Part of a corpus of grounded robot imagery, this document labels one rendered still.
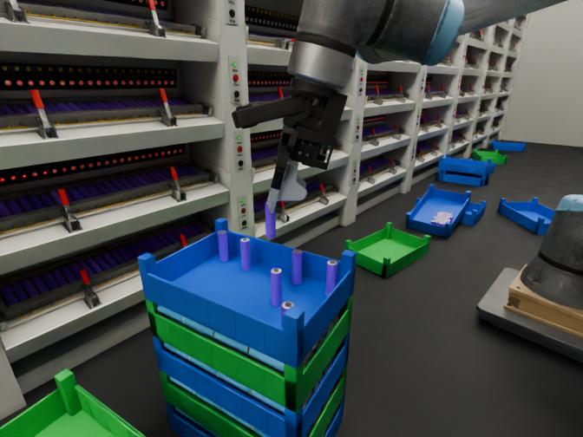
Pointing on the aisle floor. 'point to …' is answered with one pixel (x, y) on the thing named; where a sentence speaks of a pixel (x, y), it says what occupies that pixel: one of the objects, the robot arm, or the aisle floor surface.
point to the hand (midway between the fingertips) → (269, 202)
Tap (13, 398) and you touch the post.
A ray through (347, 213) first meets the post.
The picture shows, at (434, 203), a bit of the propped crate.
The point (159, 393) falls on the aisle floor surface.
